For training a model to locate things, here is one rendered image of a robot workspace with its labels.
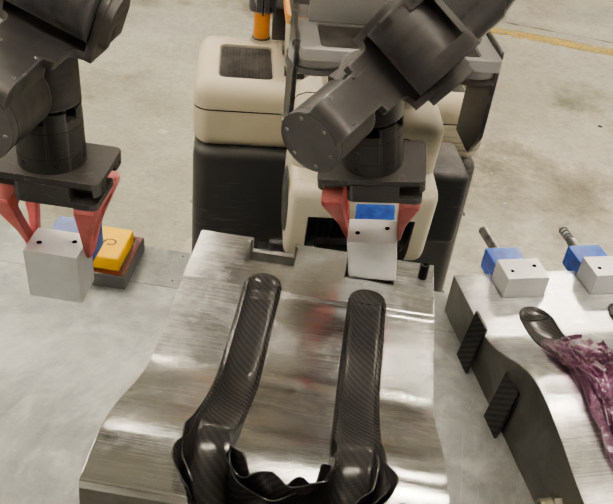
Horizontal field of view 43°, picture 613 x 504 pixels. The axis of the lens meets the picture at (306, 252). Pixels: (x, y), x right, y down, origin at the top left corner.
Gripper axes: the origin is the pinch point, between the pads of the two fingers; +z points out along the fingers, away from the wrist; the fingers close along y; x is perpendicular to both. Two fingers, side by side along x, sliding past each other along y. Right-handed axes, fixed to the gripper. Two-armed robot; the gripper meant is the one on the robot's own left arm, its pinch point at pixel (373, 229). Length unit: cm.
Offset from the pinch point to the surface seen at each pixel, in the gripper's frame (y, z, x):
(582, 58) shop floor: 85, 151, 297
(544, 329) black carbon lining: 18.8, 11.5, -2.5
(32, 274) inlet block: -30.1, -5.9, -14.2
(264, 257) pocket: -12.2, 5.4, 0.7
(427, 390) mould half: 6.0, 4.1, -17.0
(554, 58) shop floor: 70, 148, 292
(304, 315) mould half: -6.2, 3.1, -9.6
